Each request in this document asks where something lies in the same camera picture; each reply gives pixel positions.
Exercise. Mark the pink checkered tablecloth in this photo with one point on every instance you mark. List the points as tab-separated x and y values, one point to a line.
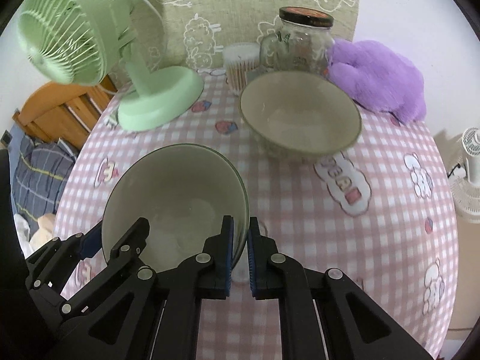
381	211

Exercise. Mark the wooden bed headboard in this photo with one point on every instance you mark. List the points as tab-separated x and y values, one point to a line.
69	112

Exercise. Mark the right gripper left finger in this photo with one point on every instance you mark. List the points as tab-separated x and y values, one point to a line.
176	300

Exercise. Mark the purple plush toy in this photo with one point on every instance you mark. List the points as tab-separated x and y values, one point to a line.
378	78

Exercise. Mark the white floor fan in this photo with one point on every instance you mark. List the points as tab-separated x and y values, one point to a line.
463	175

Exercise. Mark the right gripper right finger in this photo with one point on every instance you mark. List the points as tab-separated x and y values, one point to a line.
323	315

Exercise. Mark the floral bowl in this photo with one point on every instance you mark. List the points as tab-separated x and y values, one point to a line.
298	116
184	191

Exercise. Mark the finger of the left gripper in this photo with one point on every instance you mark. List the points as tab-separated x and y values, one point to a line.
91	242
131	244

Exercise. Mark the white plastic bag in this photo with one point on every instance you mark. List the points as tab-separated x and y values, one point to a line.
23	229

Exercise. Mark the glass jar black lid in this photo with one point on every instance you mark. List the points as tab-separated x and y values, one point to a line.
301	43

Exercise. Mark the cream cloth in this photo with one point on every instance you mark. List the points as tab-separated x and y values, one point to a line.
44	234

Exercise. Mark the green cartoon wall mat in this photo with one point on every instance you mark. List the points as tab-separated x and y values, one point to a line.
198	30

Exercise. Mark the green desk fan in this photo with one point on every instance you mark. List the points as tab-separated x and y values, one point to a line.
79	41

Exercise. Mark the cotton swab container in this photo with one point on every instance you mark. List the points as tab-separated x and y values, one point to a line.
240	58

